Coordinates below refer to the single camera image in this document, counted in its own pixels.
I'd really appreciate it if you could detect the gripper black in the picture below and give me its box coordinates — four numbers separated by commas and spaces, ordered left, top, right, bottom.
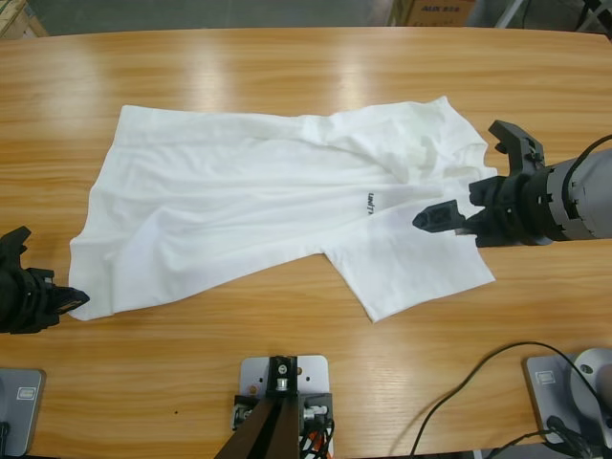
412, 167, 556, 247
0, 266, 92, 336

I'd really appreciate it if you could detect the white t-shirt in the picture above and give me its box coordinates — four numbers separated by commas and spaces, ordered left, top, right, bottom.
66, 95, 502, 324

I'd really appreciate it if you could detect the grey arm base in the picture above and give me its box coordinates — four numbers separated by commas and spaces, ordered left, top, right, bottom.
0, 366, 48, 457
522, 347, 612, 444

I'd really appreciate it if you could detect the cardboard box with AUX print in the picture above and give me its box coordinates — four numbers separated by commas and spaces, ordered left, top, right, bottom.
404, 0, 479, 28

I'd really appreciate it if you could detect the wooden crate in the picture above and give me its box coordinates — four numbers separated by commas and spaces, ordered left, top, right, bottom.
0, 0, 50, 39

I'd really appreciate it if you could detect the long black cable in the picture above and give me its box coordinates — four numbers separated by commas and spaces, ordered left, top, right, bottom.
389, 340, 606, 458

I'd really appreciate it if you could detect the black side bracket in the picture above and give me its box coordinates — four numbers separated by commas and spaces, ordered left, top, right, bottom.
231, 393, 263, 430
299, 390, 335, 425

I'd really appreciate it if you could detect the black cable with plug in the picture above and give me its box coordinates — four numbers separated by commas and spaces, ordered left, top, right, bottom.
480, 414, 612, 459

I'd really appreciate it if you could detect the grey metal frame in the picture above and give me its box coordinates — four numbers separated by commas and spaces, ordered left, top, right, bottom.
494, 0, 530, 29

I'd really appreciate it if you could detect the black post clamp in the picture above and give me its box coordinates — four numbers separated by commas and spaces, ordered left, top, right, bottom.
265, 354, 301, 402

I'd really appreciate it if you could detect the orange and black cable bundle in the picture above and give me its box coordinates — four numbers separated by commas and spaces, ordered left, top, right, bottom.
298, 419, 337, 459

